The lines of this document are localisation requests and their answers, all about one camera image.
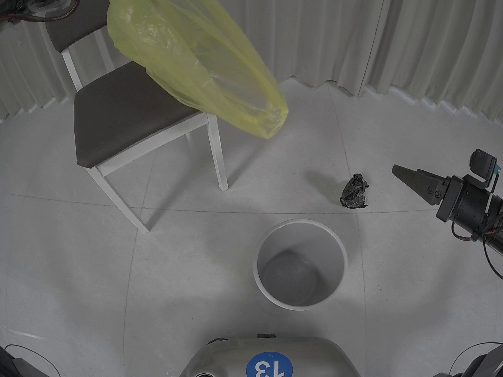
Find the yellow plastic bag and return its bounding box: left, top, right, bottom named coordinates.
left=95, top=0, right=289, bottom=140

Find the black cable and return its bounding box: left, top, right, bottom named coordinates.
left=483, top=238, right=503, bottom=281
left=450, top=342, right=503, bottom=373
left=3, top=343, right=60, bottom=377

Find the white trash bin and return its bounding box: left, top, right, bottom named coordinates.
left=253, top=219, right=349, bottom=312

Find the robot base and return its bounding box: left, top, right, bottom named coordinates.
left=183, top=333, right=360, bottom=377

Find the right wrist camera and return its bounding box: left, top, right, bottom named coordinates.
left=470, top=149, right=500, bottom=191

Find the cream curtain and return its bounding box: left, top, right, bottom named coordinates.
left=0, top=0, right=387, bottom=125
left=356, top=0, right=503, bottom=126

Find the black plastic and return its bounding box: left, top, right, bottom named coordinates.
left=340, top=173, right=370, bottom=210

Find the white chair with grey cushions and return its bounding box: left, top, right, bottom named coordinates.
left=44, top=0, right=229, bottom=234

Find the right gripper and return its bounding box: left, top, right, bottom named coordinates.
left=392, top=164, right=494, bottom=243

